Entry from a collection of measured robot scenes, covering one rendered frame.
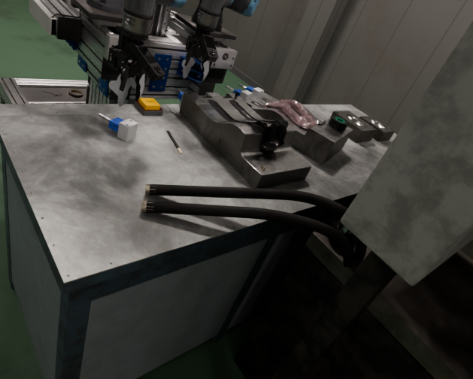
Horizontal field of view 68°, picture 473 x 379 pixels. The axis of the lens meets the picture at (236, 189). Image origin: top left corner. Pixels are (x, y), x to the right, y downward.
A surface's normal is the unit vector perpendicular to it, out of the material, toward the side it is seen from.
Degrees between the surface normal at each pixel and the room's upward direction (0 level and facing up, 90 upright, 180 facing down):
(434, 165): 90
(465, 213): 90
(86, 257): 0
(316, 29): 90
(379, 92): 90
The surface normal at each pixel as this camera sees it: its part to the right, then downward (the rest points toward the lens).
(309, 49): -0.74, 0.17
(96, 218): 0.32, -0.77
